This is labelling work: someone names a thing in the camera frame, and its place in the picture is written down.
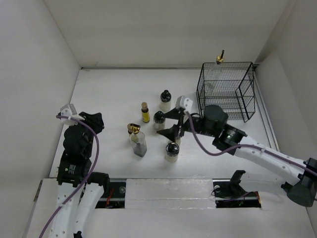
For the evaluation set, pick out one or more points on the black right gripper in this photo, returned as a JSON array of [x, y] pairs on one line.
[[177, 114]]

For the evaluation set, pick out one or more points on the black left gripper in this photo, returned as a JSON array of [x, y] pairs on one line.
[[94, 119]]

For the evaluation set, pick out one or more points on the brown spice jar black lid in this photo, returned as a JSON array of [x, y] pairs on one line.
[[159, 121]]

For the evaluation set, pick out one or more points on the glass bottle dark contents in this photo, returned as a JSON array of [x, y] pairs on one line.
[[137, 139]]

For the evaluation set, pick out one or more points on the glass bottle gold pourer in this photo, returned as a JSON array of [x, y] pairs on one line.
[[216, 71]]

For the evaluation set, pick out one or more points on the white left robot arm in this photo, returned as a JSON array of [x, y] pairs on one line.
[[79, 188]]

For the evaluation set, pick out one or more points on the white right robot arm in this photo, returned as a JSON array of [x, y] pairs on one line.
[[216, 137]]

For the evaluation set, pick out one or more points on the spice jar foil lid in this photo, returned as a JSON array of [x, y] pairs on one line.
[[178, 141]]

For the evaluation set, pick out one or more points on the white spice jar far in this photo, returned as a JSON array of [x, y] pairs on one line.
[[165, 101]]

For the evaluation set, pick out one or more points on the white spice jar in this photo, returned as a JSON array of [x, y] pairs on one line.
[[165, 101], [172, 152]]

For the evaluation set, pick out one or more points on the white spice jar near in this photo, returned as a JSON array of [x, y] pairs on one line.
[[172, 152]]

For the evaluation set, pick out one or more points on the yellow label bottle far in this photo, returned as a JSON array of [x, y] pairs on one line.
[[145, 112]]

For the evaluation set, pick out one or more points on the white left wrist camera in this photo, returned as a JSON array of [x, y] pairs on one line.
[[68, 110]]

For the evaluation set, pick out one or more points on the black wire basket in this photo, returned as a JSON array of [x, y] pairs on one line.
[[234, 91]]

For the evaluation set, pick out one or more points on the metal base rail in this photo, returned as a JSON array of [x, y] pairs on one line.
[[175, 194]]

